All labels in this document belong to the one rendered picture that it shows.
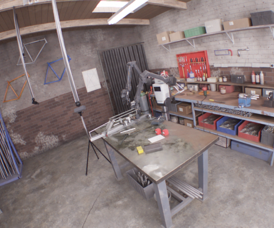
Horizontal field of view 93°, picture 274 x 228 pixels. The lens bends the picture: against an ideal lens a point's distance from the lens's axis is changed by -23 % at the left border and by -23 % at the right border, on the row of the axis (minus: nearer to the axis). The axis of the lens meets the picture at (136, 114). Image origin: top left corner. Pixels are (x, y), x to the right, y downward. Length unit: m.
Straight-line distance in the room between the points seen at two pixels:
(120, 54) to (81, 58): 1.08
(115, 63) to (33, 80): 2.23
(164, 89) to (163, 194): 1.67
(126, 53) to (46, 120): 2.86
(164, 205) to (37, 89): 4.01
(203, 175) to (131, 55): 3.88
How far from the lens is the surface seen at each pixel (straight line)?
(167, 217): 1.79
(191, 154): 1.42
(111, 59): 4.62
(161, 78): 2.42
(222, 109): 2.77
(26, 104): 4.69
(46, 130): 4.79
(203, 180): 1.93
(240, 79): 3.16
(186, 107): 3.35
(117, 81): 4.67
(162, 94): 2.67
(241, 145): 2.91
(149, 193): 2.23
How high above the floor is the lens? 1.69
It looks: 18 degrees down
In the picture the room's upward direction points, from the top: 13 degrees counter-clockwise
